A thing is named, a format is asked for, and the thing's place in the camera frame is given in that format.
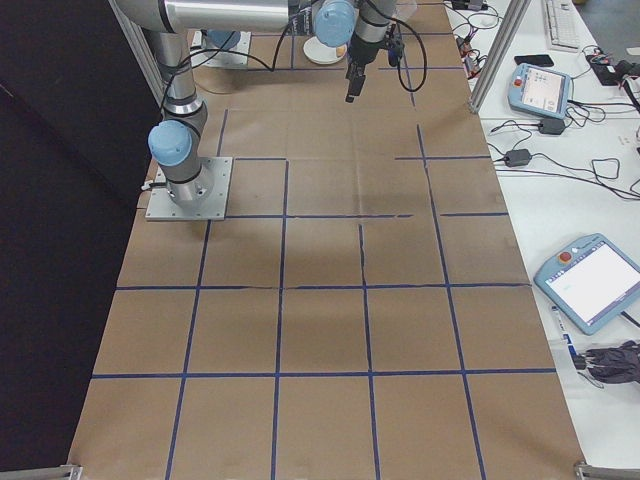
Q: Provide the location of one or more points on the brown egg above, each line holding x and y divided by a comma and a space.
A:
341, 50

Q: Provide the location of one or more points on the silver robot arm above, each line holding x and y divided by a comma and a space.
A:
222, 39
225, 10

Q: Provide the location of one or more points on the white bowl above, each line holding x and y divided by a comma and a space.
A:
320, 52

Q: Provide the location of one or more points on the black desktop device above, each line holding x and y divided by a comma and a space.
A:
467, 4

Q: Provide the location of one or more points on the white computer mouse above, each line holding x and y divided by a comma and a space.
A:
485, 20

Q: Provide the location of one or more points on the black smartphone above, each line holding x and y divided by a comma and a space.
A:
534, 60

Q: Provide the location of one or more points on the black power adapter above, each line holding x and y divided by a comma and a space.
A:
517, 158
551, 126

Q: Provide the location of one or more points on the grey blue teach pendant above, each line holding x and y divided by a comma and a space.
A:
585, 280
540, 90

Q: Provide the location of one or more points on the white keyboard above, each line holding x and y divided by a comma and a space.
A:
560, 25

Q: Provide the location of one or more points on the white work table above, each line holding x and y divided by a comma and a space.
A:
550, 225

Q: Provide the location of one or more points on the black electronics cluster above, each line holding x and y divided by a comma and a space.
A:
617, 72

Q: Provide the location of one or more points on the white marker pen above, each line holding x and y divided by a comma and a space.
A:
562, 330

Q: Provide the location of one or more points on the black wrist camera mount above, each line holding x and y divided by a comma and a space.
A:
395, 50

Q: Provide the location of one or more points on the white square base plate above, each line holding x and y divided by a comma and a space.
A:
220, 200
243, 50

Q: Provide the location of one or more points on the aluminium frame bar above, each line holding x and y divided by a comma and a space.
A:
492, 60
134, 37

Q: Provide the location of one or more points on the black frame cover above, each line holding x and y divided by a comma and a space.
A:
50, 200

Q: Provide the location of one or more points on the metal corner bracket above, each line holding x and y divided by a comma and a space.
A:
60, 472
587, 472

